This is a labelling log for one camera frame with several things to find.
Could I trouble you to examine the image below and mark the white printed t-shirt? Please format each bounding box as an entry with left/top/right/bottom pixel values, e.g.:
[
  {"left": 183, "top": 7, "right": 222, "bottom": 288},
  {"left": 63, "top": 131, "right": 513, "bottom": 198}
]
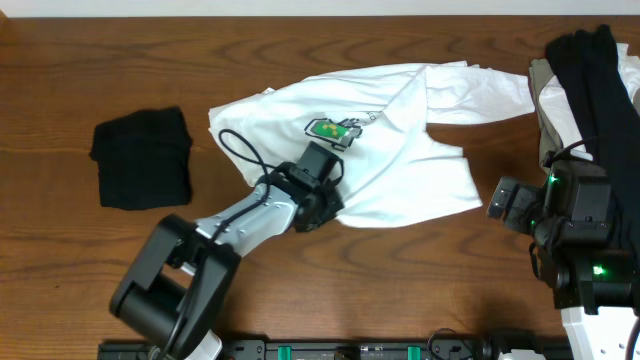
[{"left": 209, "top": 61, "right": 534, "bottom": 228}]

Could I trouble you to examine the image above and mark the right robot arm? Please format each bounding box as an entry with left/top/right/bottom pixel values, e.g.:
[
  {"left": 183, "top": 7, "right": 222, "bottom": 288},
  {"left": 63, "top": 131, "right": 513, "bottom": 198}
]
[{"left": 487, "top": 160, "right": 639, "bottom": 359}]

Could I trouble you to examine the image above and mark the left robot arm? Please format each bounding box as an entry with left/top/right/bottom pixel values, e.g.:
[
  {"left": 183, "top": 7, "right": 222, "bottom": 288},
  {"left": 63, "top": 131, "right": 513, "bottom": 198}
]
[{"left": 109, "top": 160, "right": 342, "bottom": 359}]

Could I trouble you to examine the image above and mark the grey folded garment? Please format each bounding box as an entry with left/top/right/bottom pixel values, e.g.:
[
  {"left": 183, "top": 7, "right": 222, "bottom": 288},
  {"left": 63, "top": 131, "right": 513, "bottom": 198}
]
[{"left": 529, "top": 59, "right": 563, "bottom": 173}]

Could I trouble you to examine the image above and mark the white garment in pile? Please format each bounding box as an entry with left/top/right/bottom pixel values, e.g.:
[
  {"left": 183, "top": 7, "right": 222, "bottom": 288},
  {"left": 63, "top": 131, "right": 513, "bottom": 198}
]
[{"left": 540, "top": 43, "right": 639, "bottom": 148}]

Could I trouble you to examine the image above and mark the black garment on pile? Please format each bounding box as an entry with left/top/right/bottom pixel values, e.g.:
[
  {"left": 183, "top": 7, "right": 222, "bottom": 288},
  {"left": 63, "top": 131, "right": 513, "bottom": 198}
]
[{"left": 545, "top": 24, "right": 639, "bottom": 250}]

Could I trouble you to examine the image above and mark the black folded garment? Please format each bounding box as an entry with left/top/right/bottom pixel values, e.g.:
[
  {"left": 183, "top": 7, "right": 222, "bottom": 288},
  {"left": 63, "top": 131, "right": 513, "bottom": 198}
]
[{"left": 89, "top": 106, "right": 192, "bottom": 211}]

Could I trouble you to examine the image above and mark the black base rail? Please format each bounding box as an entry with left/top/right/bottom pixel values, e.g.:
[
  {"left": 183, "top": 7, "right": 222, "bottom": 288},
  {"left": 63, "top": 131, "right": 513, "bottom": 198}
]
[{"left": 97, "top": 327, "right": 574, "bottom": 360}]

